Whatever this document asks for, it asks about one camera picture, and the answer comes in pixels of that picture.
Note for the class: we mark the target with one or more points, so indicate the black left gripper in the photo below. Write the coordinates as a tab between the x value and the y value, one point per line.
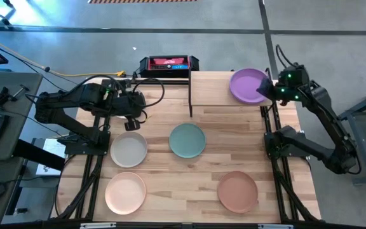
130	106

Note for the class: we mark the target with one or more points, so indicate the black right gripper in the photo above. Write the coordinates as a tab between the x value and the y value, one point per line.
292	83

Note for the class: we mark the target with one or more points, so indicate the purple plate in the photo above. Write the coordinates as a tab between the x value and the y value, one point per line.
246	86

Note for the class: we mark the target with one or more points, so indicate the light grey plate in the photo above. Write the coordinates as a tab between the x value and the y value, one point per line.
129	150

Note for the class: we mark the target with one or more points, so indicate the teal green plate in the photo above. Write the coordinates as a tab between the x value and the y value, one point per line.
187	141

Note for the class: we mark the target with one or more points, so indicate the peach plate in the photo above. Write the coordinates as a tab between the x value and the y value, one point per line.
125	193

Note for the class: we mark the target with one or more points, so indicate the terracotta brown plate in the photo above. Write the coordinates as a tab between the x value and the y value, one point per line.
237	192

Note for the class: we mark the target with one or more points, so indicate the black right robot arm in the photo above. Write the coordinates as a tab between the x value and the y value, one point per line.
330	121

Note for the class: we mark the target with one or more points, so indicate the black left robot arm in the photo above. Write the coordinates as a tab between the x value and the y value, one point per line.
59	105

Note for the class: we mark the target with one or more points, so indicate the red and black power station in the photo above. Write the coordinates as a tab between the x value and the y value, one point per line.
170	62

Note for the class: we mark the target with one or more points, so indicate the white paper sheet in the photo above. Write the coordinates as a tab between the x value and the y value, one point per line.
54	148

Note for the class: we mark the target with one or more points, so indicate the black desk support bar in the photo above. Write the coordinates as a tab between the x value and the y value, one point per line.
37	154

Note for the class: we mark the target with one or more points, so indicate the grey side desk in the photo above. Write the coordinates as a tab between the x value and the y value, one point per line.
27	127

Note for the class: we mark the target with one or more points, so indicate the grey metal stand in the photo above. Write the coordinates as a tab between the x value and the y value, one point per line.
365	149

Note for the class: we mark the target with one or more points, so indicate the black clamp tool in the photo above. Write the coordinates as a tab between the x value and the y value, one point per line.
2	97

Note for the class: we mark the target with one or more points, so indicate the small black connector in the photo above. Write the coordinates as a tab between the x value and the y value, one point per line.
21	210

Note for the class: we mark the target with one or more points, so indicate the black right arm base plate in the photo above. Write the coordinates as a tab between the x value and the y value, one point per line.
270	149

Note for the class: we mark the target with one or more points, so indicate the black aluminium table frame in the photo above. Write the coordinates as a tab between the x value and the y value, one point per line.
176	81

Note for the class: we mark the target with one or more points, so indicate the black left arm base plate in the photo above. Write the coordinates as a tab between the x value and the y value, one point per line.
75	149

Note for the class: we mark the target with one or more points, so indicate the black camera crossbar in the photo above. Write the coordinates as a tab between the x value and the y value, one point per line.
43	226

